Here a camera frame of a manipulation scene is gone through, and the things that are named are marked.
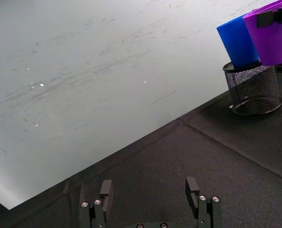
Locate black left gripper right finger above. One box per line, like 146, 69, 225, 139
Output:
185, 176, 224, 228

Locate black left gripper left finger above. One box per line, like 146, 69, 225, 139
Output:
80, 180, 113, 228

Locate black table cloth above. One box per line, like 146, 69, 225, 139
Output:
0, 62, 282, 228

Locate black wire mesh cup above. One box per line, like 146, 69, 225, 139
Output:
222, 60, 282, 116

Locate black strap with buckle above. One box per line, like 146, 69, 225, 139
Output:
256, 7, 282, 28

